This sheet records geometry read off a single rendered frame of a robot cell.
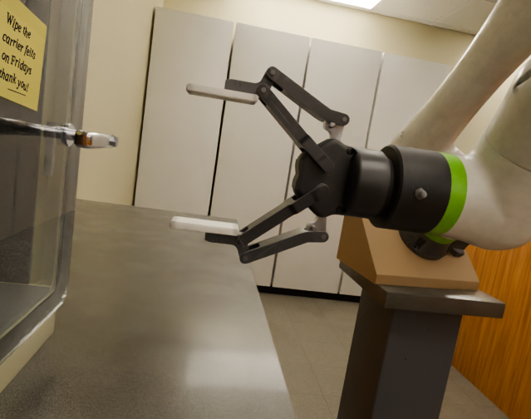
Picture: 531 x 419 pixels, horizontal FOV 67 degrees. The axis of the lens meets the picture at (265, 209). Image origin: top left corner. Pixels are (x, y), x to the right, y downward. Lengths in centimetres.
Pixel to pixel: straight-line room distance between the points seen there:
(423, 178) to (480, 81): 52
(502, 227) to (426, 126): 55
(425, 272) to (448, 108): 42
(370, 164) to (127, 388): 35
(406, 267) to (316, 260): 251
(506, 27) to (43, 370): 88
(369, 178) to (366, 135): 320
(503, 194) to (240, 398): 35
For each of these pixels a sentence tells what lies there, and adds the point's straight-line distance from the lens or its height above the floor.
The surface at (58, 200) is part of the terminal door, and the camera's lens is 49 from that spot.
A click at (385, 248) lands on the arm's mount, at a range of 108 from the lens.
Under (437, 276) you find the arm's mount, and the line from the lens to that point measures 113.
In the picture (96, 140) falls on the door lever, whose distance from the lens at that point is 42.
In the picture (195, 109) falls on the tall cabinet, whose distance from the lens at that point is 333.
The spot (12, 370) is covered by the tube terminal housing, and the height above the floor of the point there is 95.
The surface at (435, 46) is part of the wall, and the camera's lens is 441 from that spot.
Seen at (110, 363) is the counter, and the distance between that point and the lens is 54.
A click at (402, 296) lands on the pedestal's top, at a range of 101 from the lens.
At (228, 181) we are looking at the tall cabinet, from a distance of 333.
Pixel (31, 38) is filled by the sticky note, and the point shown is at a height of 128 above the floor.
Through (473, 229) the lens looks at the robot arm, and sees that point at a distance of 47.
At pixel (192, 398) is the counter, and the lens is 49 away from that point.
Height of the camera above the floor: 121
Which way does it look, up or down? 8 degrees down
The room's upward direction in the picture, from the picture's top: 9 degrees clockwise
